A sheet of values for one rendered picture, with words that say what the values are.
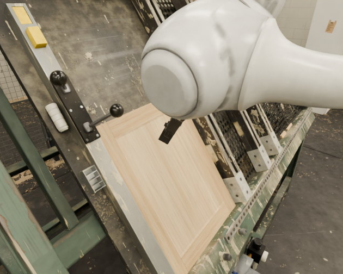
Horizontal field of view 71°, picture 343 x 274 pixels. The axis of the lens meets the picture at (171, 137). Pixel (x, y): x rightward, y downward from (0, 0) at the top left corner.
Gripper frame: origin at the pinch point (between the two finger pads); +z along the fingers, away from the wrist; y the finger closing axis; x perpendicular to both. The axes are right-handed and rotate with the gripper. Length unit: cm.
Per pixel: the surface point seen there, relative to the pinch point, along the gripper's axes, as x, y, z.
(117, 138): -12.7, -2.4, 16.7
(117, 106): -14.9, 0.0, 0.4
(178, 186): 13.6, -4.6, 28.3
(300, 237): 140, -66, 110
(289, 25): 134, -549, 124
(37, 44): -41.4, -4.8, -0.5
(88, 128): -19.8, 4.3, 9.3
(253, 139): 42, -52, 31
